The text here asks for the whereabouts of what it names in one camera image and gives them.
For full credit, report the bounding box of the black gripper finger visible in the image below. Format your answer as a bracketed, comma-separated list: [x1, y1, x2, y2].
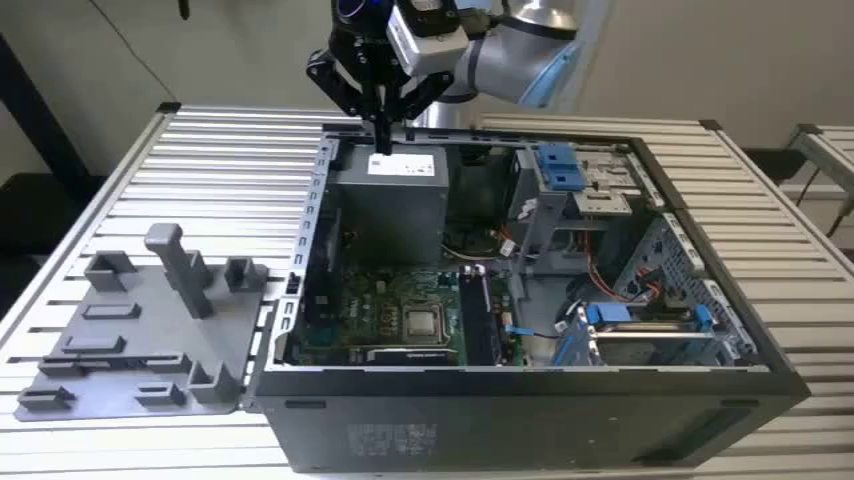
[306, 47, 387, 155]
[384, 72, 451, 155]

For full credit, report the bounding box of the blue plastic drive latch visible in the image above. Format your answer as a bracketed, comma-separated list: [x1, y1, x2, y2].
[542, 168, 583, 192]
[537, 143, 577, 170]

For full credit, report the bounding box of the grey power supply unit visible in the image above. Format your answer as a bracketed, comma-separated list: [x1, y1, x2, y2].
[331, 144, 450, 266]

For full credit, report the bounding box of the green motherboard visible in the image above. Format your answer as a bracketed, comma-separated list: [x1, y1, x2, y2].
[296, 267, 529, 366]

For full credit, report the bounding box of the silver CPU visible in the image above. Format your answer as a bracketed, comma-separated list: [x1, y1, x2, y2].
[404, 309, 442, 337]

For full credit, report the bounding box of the perforated metal drive cage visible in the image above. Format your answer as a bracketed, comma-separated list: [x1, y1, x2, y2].
[613, 214, 762, 361]

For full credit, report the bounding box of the metal CPU socket cover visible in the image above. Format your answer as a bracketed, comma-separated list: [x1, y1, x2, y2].
[398, 299, 449, 346]

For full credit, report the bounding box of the black graphics card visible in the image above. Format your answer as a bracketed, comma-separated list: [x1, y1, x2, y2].
[364, 347, 462, 366]

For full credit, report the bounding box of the grey plastic parts rack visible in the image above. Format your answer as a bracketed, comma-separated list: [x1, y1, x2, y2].
[13, 223, 272, 423]

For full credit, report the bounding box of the hard disk in blue carrier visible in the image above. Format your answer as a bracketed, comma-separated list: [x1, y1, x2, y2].
[557, 302, 729, 366]

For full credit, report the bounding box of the aluminium side table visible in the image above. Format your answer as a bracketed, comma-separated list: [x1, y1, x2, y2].
[779, 122, 854, 201]

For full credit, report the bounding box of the black open PC case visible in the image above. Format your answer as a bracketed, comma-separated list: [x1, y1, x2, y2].
[243, 122, 813, 474]

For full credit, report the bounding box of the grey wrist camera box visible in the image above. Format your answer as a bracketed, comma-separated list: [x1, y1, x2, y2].
[384, 7, 470, 77]

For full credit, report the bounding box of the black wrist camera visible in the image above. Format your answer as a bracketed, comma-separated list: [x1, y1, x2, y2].
[404, 0, 463, 35]

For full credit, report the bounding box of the silver drive bracket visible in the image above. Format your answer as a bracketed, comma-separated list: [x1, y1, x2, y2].
[573, 147, 633, 217]

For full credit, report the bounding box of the orange wire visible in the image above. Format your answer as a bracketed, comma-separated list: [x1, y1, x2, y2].
[633, 264, 663, 304]

